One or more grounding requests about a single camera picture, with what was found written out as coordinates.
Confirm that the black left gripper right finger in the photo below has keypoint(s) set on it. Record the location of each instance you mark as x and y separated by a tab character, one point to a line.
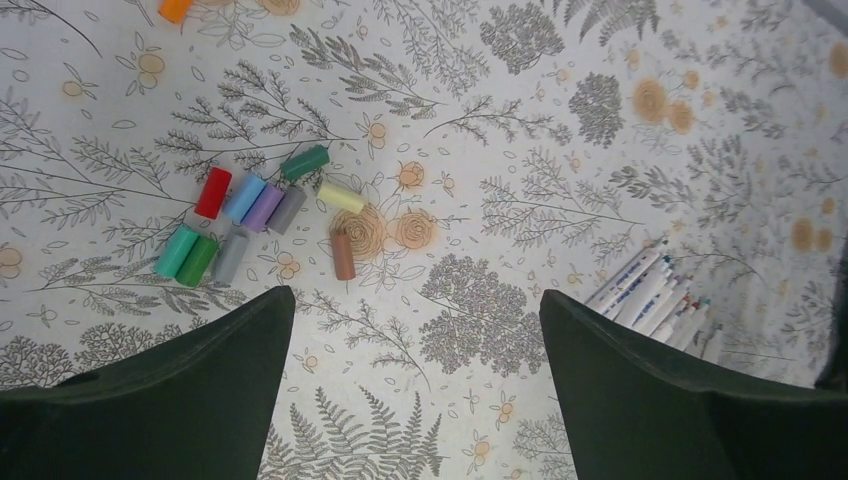
635	408

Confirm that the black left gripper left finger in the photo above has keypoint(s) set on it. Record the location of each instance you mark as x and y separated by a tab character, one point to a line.
198	406

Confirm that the red pen cap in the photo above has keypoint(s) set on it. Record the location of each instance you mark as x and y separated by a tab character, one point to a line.
213	193

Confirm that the light blue pen cap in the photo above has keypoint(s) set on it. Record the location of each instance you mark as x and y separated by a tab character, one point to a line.
243	198

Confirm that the brown pen cap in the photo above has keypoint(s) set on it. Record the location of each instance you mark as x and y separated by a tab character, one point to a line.
342	255

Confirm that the orange pen cap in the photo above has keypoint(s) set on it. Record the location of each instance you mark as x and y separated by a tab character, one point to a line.
174	11

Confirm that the white pen dark green cap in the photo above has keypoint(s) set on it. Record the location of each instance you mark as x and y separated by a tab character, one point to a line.
641	290

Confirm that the white pen purple cap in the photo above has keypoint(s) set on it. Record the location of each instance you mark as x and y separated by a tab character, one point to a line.
668	306

